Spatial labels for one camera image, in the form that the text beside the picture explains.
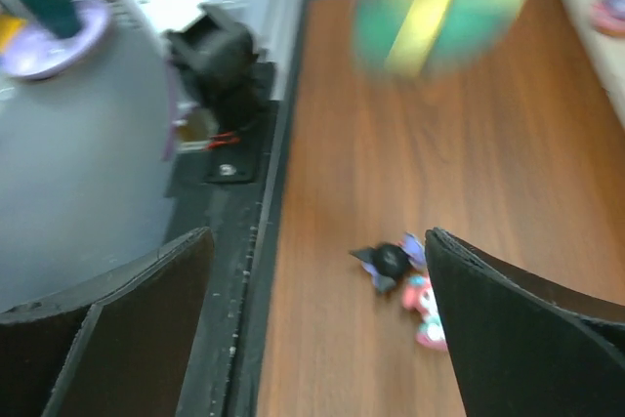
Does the pink bunny green hat toy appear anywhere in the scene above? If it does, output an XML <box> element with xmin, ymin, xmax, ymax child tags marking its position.
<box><xmin>353</xmin><ymin>0</ymin><xmax>526</xmax><ymax>76</ymax></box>

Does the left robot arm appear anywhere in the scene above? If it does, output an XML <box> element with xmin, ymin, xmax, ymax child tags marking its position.
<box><xmin>117</xmin><ymin>0</ymin><xmax>258</xmax><ymax>107</ymax></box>

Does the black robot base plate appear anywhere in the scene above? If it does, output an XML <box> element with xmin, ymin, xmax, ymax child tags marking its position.
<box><xmin>167</xmin><ymin>65</ymin><xmax>301</xmax><ymax>416</ymax></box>

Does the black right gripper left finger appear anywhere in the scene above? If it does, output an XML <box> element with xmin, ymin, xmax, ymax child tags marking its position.
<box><xmin>1</xmin><ymin>228</ymin><xmax>214</xmax><ymax>416</ymax></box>

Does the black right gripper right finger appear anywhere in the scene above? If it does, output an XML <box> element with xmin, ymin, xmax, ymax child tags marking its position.
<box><xmin>425</xmin><ymin>228</ymin><xmax>624</xmax><ymax>417</ymax></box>

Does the purple bunny with pink bow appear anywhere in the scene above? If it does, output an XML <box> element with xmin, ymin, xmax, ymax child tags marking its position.
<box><xmin>590</xmin><ymin>0</ymin><xmax>625</xmax><ymax>38</ymax></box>

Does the black imp toy left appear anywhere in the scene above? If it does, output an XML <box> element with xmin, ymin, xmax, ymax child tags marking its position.
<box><xmin>350</xmin><ymin>233</ymin><xmax>426</xmax><ymax>294</ymax></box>

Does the pink bunny frilly dress toy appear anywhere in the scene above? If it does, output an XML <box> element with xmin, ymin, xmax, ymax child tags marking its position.
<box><xmin>401</xmin><ymin>274</ymin><xmax>447</xmax><ymax>352</ymax></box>

